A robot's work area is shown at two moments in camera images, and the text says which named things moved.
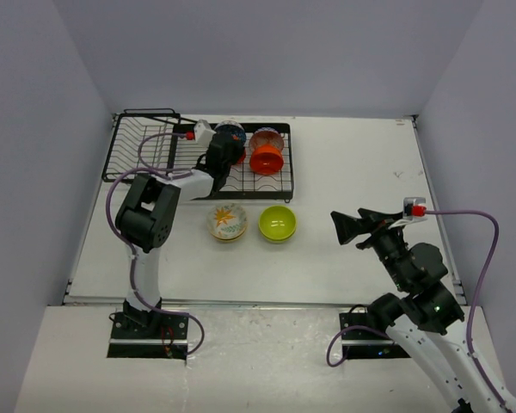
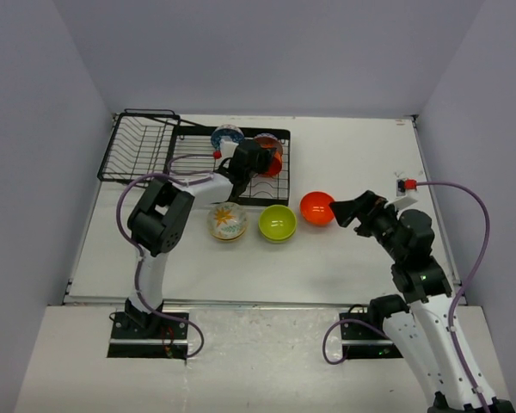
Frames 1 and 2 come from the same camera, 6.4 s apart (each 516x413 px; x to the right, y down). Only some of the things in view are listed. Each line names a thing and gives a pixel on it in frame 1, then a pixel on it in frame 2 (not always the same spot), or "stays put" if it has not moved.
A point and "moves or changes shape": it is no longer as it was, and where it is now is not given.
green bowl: (277, 224) stays put
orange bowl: (266, 160) stays put
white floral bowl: (227, 222) stays put
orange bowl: (242, 158) moves or changes shape
